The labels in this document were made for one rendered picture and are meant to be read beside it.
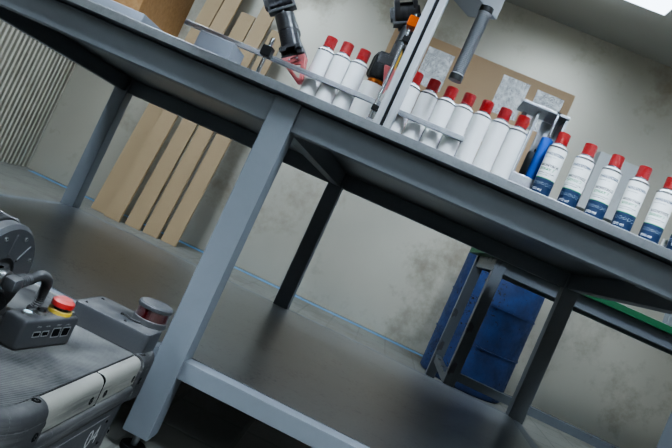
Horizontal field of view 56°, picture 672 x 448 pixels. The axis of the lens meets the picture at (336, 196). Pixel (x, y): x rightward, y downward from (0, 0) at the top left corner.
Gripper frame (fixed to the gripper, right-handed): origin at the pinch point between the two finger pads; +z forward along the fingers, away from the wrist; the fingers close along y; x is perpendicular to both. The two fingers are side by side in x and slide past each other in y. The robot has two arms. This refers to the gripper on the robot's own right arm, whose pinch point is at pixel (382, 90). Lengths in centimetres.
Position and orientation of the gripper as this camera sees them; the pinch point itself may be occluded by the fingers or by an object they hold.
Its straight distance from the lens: 185.1
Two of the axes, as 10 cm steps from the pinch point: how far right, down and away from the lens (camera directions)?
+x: -0.9, -0.8, -9.9
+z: -4.3, 9.0, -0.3
